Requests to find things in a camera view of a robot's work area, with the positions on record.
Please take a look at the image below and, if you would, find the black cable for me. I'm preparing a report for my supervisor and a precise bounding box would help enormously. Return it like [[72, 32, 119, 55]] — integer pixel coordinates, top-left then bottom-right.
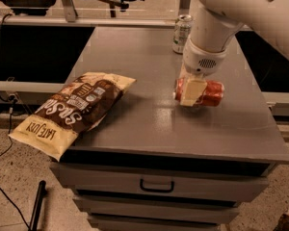
[[0, 13, 32, 231]]

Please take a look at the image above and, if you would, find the red coke can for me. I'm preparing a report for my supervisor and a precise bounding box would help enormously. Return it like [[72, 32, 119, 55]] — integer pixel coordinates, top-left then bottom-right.
[[173, 77, 224, 107]]

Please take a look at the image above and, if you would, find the black pole on floor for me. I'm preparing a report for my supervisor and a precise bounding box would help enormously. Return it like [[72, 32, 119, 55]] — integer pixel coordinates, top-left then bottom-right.
[[28, 180, 47, 231]]

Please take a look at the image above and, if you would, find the grey drawer cabinet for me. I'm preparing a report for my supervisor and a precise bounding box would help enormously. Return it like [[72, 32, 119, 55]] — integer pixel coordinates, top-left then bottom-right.
[[51, 27, 289, 231]]

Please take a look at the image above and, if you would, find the brown yellow chip bag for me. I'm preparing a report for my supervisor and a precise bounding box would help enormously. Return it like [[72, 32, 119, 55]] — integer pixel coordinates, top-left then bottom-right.
[[10, 72, 136, 161]]

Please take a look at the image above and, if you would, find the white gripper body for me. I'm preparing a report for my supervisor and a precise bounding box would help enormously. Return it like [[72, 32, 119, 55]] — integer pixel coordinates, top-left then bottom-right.
[[183, 38, 227, 76]]

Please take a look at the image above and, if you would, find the metal railing frame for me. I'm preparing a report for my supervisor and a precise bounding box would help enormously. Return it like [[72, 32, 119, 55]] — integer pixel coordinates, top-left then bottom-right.
[[0, 0, 193, 28]]

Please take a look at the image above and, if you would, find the black drawer handle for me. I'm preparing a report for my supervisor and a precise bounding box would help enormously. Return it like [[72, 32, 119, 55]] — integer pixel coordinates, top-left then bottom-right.
[[139, 179, 174, 193]]

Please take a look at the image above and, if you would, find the white green soda can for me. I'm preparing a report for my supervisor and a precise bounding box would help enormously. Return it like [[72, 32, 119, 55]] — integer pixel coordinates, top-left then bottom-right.
[[172, 14, 193, 54]]

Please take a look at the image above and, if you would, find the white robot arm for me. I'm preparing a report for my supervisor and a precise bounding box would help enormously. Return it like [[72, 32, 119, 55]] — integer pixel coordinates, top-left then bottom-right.
[[174, 0, 289, 107]]

